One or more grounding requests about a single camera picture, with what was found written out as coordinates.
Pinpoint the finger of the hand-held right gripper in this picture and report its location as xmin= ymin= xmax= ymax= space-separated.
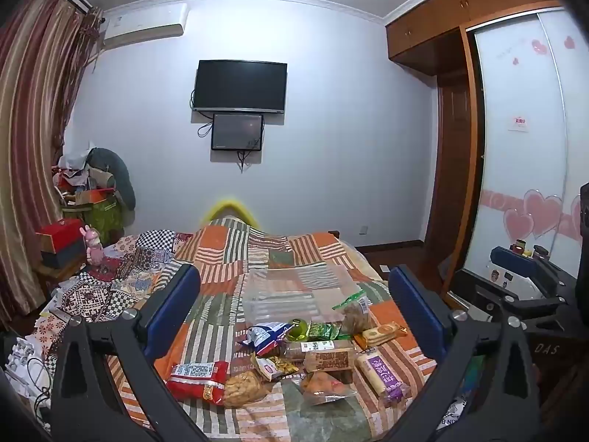
xmin=453 ymin=269 xmax=577 ymax=332
xmin=489 ymin=245 xmax=579 ymax=301

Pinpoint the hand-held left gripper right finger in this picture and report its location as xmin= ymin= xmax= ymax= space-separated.
xmin=389 ymin=264 xmax=540 ymax=442

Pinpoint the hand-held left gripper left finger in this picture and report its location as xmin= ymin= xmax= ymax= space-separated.
xmin=50 ymin=264 xmax=212 ymax=442

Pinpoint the clear cookie bag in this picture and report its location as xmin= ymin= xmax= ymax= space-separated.
xmin=332 ymin=289 xmax=374 ymax=344

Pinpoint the purple cake packet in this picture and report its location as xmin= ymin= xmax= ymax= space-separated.
xmin=353 ymin=347 xmax=411 ymax=408

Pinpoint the green snack packet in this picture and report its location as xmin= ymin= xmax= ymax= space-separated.
xmin=307 ymin=321 xmax=342 ymax=342

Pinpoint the brown label bread loaf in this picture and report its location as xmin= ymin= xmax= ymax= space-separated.
xmin=303 ymin=349 xmax=356 ymax=373

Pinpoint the blue white snack bag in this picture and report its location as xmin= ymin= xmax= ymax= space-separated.
xmin=236 ymin=321 xmax=298 ymax=356

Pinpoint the clear plastic container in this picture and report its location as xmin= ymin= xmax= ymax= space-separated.
xmin=241 ymin=267 xmax=359 ymax=332

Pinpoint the yellow chips packet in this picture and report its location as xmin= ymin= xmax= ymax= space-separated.
xmin=254 ymin=355 xmax=301 ymax=382

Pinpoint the orange biscuit packet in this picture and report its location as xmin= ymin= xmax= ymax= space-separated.
xmin=353 ymin=321 xmax=409 ymax=349

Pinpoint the checkered patterned quilt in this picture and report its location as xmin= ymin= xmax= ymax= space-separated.
xmin=41 ymin=229 xmax=195 ymax=332

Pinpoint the red snack packet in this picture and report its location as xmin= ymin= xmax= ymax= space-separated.
xmin=166 ymin=360 xmax=230 ymax=405

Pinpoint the orange patchwork blanket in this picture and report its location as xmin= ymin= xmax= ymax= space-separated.
xmin=108 ymin=216 xmax=438 ymax=442

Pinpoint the pink rabbit toy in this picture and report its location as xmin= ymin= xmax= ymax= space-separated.
xmin=80 ymin=224 xmax=105 ymax=266

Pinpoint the white sliding door with hearts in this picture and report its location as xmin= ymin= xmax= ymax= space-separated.
xmin=465 ymin=7 xmax=589 ymax=286

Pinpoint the round cracker bag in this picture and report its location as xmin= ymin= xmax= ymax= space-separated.
xmin=222 ymin=369 xmax=273 ymax=408

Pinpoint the green bag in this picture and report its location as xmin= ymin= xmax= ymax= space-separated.
xmin=62 ymin=193 xmax=125 ymax=246

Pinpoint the bread roll with white label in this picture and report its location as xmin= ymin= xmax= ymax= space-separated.
xmin=282 ymin=340 xmax=338 ymax=361

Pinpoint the orange bun bag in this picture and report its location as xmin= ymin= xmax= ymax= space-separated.
xmin=298 ymin=369 xmax=359 ymax=407

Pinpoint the yellow foam tube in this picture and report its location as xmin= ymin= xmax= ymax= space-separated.
xmin=204 ymin=199 xmax=262 ymax=230

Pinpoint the wooden nightstand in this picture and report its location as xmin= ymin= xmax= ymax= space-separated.
xmin=36 ymin=262 xmax=89 ymax=288

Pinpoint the dark grey box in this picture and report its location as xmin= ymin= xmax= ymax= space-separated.
xmin=40 ymin=243 xmax=86 ymax=270

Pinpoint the red box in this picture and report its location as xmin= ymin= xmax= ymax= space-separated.
xmin=36 ymin=218 xmax=88 ymax=255

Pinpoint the orange lidded cardboard box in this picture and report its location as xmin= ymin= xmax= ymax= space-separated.
xmin=74 ymin=187 xmax=116 ymax=206

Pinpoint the white patterned cloth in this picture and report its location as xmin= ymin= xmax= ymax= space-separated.
xmin=4 ymin=331 xmax=60 ymax=407

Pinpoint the wooden wardrobe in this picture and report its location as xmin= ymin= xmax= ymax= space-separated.
xmin=385 ymin=0 xmax=571 ymax=295

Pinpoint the striped brown curtain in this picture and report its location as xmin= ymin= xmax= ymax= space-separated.
xmin=0 ymin=0 xmax=104 ymax=332

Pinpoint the white air conditioner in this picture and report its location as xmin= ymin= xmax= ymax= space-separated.
xmin=100 ymin=3 xmax=189 ymax=50

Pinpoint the small black wall monitor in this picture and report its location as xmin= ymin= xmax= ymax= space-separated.
xmin=211 ymin=113 xmax=265 ymax=152

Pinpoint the black wall television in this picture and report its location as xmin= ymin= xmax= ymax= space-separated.
xmin=192 ymin=60 xmax=288 ymax=114

